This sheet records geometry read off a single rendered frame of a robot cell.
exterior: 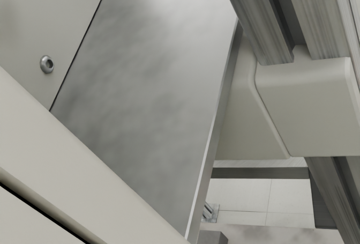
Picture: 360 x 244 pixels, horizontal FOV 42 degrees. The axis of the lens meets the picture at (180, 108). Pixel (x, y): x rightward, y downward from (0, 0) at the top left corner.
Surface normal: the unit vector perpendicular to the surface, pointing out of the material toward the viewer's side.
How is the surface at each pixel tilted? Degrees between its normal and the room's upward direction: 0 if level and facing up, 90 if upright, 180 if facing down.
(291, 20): 90
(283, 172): 45
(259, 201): 0
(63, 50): 90
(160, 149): 0
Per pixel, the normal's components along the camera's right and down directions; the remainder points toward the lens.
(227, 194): -0.42, -0.58
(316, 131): -0.23, 0.81
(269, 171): -0.46, 0.17
